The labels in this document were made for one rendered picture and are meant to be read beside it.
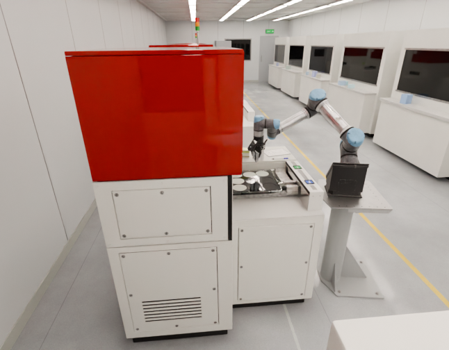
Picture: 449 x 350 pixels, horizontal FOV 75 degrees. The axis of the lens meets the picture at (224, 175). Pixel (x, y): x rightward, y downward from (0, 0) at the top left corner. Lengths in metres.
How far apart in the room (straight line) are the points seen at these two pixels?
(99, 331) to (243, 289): 1.05
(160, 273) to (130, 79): 1.09
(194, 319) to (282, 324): 0.65
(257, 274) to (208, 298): 0.40
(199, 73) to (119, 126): 0.44
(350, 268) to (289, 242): 0.86
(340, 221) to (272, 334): 0.94
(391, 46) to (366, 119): 1.38
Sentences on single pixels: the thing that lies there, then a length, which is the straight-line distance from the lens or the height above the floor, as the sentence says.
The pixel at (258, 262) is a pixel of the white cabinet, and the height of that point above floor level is 0.47.
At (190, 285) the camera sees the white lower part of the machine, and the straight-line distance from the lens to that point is 1.89.
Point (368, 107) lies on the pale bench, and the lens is 6.69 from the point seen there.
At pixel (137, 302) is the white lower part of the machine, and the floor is 0.40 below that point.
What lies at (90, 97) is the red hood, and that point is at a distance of 1.43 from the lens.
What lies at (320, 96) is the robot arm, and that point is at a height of 1.48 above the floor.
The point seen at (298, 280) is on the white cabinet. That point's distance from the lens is 2.30.
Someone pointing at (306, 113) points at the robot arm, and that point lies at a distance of 2.39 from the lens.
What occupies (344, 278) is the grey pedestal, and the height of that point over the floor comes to 0.01.
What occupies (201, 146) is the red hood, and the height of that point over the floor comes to 1.39.
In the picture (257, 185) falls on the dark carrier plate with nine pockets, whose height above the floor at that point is 0.90.
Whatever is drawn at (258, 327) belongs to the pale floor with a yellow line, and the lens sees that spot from 2.34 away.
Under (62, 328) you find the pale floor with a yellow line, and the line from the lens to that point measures 2.60.
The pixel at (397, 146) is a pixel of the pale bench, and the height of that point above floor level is 0.23.
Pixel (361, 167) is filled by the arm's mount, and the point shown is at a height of 1.05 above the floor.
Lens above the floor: 1.84
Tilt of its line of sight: 25 degrees down
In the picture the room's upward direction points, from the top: 1 degrees counter-clockwise
